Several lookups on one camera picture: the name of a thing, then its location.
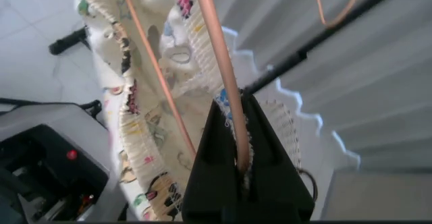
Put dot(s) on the cream printed garment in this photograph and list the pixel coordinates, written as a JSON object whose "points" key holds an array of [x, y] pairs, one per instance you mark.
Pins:
{"points": [[141, 133]]}

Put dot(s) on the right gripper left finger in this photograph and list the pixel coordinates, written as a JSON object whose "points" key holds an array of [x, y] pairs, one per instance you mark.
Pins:
{"points": [[212, 183]]}

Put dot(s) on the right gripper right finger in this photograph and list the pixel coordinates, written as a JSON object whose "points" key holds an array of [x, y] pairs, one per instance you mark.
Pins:
{"points": [[276, 190]]}

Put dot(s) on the white laundry basket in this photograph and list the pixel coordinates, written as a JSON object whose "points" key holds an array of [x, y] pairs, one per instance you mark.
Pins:
{"points": [[287, 129]]}

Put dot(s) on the black clothes rack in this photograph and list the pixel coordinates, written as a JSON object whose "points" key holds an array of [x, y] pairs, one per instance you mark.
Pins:
{"points": [[320, 38]]}

